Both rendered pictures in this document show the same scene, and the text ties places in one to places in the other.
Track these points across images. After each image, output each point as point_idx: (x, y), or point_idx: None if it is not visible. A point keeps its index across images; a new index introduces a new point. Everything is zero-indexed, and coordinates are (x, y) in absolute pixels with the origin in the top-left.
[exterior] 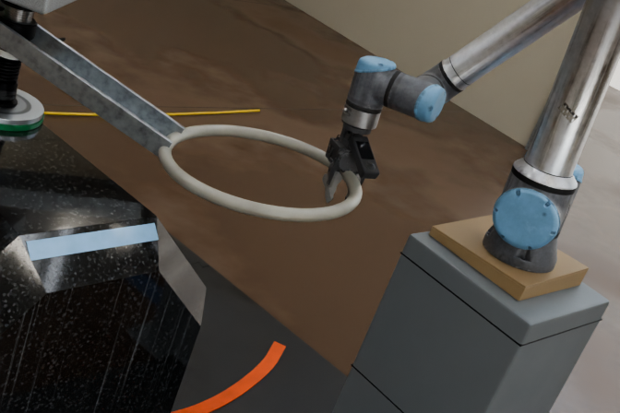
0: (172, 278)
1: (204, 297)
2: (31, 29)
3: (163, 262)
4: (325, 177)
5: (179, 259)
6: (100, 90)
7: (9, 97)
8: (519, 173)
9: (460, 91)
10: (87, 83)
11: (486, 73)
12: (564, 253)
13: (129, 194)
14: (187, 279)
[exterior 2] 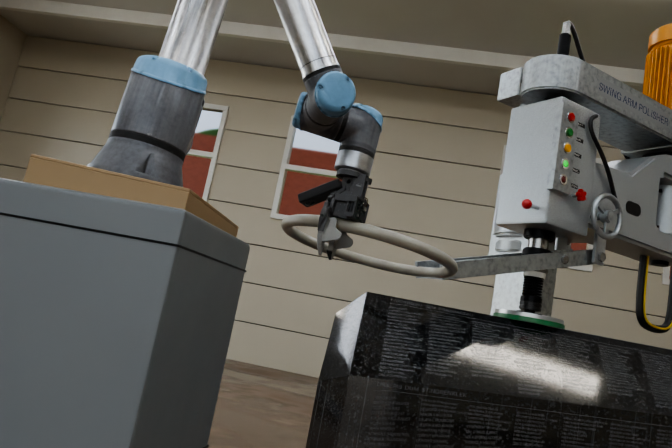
0: (336, 327)
1: (340, 375)
2: (524, 249)
3: (342, 314)
4: (348, 241)
5: (353, 328)
6: (468, 257)
7: (519, 305)
8: None
9: (303, 81)
10: (474, 256)
11: (292, 49)
12: (71, 162)
13: (396, 297)
14: (344, 345)
